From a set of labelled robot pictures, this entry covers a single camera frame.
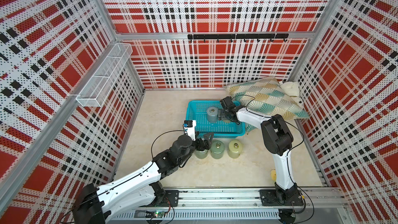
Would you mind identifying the green tea canister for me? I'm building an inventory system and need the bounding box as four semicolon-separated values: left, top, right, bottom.
194;149;209;159
210;141;225;159

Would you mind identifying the yellow tea canister front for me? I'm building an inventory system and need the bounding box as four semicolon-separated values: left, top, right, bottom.
228;140;243;159

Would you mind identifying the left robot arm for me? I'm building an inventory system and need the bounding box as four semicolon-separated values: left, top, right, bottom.
72;133;214;224

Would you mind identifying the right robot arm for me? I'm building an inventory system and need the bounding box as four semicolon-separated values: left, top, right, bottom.
222;103;301;205

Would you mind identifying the teal plastic basket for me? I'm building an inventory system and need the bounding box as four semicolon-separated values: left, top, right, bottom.
186;100;246;139

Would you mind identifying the geometric fan pattern pillow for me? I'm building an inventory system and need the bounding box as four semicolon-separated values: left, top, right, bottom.
224;76;309;120

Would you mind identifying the white plush toy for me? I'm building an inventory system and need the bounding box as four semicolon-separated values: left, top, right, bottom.
279;82;304;108

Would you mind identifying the small yellow object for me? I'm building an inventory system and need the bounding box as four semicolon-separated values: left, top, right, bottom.
271;169;277;182

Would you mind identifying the green circuit board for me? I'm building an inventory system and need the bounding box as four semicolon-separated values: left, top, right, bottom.
145;211;167;219

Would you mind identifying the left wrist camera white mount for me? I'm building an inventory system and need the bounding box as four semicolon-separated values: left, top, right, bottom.
183;120;197;141

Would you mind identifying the black wall hook rail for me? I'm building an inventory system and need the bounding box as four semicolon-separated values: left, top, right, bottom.
187;33;289;41

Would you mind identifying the white wire mesh shelf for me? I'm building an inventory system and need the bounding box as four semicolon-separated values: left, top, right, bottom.
76;43;132;107

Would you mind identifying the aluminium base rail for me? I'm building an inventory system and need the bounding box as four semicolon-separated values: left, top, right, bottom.
111;187;355;224

